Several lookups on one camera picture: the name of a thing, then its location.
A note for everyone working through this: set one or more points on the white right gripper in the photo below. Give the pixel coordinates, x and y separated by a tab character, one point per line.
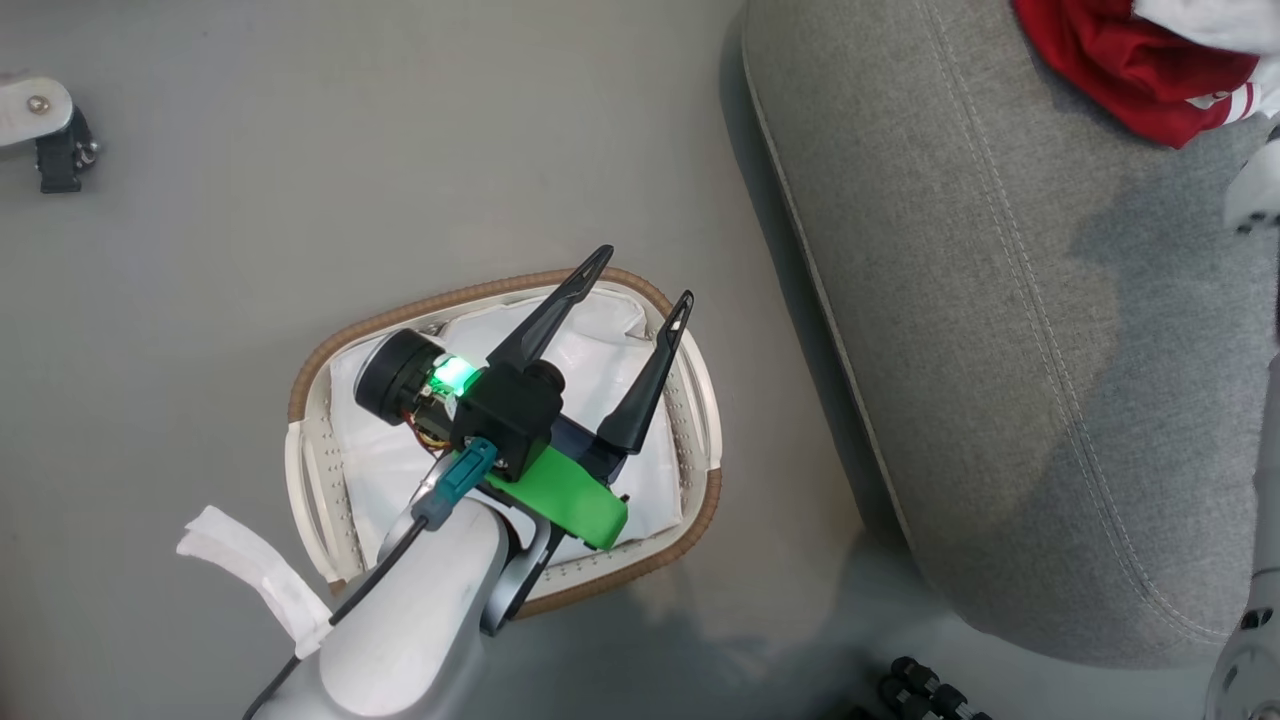
1220	20

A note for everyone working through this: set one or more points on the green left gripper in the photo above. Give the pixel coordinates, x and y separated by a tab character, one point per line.
565	495

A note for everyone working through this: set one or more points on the red garment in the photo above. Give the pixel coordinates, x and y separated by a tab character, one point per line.
1110	55

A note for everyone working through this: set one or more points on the black robot base connectors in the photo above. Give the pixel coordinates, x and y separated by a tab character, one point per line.
925	692

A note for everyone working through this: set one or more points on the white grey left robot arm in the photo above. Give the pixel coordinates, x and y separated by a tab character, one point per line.
420	620

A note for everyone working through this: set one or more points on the grey fabric sofa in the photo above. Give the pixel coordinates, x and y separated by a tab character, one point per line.
1000	300

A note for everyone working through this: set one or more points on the white wicker-rimmed laundry basket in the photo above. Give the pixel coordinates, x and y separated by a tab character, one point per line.
305	400

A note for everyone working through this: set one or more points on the black caster wheel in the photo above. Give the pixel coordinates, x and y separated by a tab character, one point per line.
62	155

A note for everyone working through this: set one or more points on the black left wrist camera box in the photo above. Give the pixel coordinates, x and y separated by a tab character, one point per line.
510	415

